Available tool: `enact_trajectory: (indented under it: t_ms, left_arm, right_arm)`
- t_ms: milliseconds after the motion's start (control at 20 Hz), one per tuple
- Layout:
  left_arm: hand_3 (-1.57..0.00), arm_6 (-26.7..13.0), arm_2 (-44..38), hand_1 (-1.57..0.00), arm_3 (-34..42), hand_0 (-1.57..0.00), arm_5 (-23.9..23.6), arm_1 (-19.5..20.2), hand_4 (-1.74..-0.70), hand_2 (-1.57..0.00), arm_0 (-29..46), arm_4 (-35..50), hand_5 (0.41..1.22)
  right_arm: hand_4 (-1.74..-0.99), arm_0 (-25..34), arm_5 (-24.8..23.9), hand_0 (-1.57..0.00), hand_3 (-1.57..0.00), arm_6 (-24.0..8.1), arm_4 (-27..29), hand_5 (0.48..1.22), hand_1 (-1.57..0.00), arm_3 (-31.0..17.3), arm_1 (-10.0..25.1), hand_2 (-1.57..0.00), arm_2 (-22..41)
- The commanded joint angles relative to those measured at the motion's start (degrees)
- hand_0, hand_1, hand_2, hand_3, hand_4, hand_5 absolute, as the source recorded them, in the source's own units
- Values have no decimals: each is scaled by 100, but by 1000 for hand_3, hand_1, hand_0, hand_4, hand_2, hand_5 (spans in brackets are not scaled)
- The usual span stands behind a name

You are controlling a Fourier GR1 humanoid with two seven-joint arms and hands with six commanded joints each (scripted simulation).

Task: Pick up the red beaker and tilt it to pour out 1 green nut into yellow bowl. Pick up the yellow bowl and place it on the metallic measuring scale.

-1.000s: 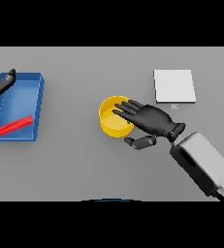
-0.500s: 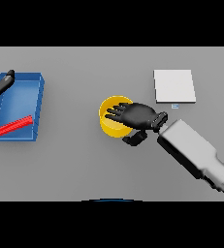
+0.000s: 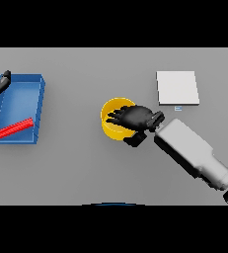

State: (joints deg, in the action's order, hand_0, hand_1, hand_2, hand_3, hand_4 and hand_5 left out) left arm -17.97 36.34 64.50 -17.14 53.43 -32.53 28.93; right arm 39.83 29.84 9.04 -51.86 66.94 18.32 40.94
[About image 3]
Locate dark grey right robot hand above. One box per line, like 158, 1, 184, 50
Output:
106, 105, 166, 148

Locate yellow bowl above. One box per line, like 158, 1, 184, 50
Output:
100, 97, 137, 141

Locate red beaker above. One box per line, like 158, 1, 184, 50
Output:
0, 117, 35, 141

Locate pale square metallic scale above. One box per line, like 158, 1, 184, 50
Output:
156, 70, 200, 107

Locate blue tray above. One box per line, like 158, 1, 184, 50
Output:
0, 73, 46, 145

